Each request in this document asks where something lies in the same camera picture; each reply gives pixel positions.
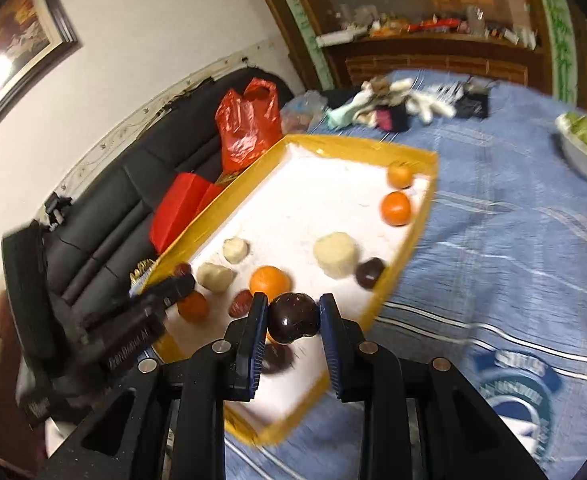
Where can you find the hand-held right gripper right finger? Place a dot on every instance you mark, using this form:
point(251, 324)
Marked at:
point(331, 352)

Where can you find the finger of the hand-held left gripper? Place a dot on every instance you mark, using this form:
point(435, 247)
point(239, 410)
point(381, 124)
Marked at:
point(173, 290)

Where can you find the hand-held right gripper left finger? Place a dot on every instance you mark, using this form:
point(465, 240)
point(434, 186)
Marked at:
point(256, 347)

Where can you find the dark red date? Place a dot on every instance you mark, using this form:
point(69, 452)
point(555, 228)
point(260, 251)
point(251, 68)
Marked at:
point(183, 270)

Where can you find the orange mandarin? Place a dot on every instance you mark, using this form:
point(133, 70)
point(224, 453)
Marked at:
point(396, 208)
point(270, 282)
point(193, 307)
point(400, 176)

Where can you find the bright red date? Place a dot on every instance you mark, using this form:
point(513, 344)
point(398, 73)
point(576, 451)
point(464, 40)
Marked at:
point(241, 303)

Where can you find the yellow cardboard tray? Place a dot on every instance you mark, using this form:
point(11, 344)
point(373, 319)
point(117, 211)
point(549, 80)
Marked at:
point(298, 195)

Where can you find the gold patterned packet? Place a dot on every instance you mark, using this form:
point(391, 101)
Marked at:
point(142, 277)

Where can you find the red cardboard box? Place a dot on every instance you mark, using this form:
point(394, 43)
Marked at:
point(178, 210)

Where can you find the black leather sofa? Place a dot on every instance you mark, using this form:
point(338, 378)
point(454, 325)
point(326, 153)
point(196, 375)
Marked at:
point(113, 220)

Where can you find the red plastic bag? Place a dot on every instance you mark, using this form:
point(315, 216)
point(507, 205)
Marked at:
point(246, 125)

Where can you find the blue plaid tablecloth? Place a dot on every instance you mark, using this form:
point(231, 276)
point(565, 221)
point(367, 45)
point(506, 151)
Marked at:
point(498, 260)

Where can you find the clear plastic bag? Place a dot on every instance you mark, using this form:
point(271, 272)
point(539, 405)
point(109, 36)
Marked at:
point(303, 112)

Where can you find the mint green cloth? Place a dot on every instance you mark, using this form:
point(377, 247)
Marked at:
point(346, 112)

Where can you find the black and pink pouch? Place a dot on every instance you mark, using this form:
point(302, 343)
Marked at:
point(396, 120)

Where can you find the white stuffed toy pile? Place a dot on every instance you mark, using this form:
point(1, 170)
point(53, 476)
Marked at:
point(431, 102)

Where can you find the white bowl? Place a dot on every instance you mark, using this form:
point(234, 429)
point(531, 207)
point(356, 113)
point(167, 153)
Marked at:
point(586, 165)

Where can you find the red flat box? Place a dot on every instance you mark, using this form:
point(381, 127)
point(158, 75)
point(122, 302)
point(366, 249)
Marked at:
point(433, 25)

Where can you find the clear glass jar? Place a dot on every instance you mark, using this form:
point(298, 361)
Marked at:
point(476, 20)

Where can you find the black wall plug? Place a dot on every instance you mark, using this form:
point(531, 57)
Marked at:
point(57, 210)

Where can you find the framed wall picture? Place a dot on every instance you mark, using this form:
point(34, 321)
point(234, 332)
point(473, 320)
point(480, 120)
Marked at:
point(18, 45)

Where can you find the green bamboo wall sticker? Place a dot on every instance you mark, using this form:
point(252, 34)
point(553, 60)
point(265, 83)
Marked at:
point(558, 35)

